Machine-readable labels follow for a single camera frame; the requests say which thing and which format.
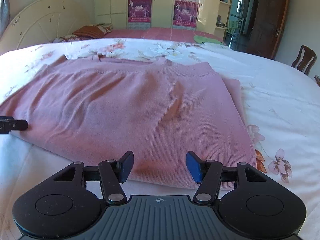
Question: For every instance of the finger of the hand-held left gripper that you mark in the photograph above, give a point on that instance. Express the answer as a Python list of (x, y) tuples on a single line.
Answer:
[(15, 125)]

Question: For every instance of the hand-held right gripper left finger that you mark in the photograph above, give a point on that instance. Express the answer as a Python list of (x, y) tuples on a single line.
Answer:
[(126, 166)]

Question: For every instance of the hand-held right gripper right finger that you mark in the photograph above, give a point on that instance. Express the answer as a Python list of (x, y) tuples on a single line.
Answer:
[(193, 165)]

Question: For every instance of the pink sweater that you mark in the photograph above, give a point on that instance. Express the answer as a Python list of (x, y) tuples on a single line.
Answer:
[(130, 110)]

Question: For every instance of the white floral bed sheet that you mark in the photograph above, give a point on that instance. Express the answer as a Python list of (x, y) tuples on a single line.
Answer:
[(280, 120)]

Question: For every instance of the floral pillow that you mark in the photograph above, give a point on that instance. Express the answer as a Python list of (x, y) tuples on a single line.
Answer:
[(65, 39)]

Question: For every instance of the cream round headboard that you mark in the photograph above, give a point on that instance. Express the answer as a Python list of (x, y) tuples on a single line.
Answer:
[(42, 22)]

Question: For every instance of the grey curtain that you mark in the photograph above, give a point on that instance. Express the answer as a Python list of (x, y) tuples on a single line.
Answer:
[(4, 7)]

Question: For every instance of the brown pillow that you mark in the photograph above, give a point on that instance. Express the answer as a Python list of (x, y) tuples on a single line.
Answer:
[(87, 31)]

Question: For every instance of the green folded cloth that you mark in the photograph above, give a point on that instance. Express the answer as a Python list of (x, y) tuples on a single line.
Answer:
[(206, 39)]

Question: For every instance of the pink striped bed sheet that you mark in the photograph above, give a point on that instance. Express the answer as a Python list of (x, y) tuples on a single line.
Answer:
[(160, 33)]

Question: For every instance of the green hanging towel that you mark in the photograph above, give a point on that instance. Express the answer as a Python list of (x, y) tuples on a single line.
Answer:
[(233, 26)]

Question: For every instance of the wooden television cabinet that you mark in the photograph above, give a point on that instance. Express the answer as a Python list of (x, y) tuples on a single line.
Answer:
[(318, 80)]

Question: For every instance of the dark wooden chair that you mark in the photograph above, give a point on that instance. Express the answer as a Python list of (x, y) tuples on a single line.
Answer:
[(303, 60)]

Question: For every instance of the cream wardrobe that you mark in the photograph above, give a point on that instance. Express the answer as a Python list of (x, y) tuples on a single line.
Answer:
[(162, 7)]

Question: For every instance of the brown wooden door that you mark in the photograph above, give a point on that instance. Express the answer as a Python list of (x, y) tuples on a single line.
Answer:
[(268, 22)]

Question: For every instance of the purple wall poster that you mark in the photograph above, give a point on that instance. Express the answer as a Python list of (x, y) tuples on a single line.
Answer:
[(185, 11), (140, 11)]

